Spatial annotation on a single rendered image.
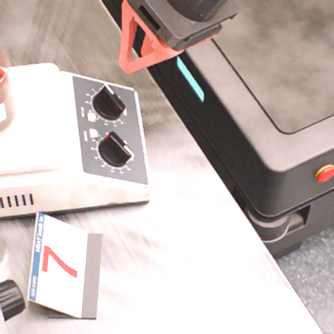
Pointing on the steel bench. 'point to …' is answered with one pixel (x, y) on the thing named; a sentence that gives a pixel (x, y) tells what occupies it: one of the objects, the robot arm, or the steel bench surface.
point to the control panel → (136, 163)
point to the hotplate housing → (68, 177)
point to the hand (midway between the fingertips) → (139, 58)
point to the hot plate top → (36, 122)
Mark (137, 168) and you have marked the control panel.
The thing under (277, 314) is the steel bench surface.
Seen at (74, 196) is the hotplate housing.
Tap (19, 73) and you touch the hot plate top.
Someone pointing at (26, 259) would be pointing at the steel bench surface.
